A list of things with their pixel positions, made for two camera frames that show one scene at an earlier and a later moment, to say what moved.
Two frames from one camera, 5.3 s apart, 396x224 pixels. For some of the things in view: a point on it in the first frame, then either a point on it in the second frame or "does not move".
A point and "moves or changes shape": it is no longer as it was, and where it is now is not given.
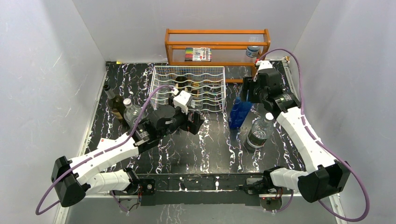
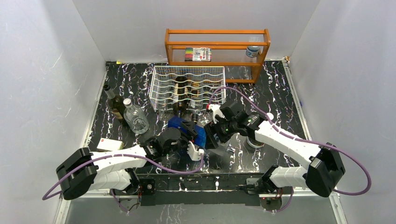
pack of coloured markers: [198, 54] does not move
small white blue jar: [252, 51] does not move
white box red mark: [105, 143] does not move
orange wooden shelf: [237, 50] does not move
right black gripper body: [255, 94] to [224, 129]
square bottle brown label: [197, 91] does not move
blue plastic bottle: [239, 110] moves or changes shape
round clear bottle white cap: [132, 112] does not move
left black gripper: [192, 127] to [189, 128]
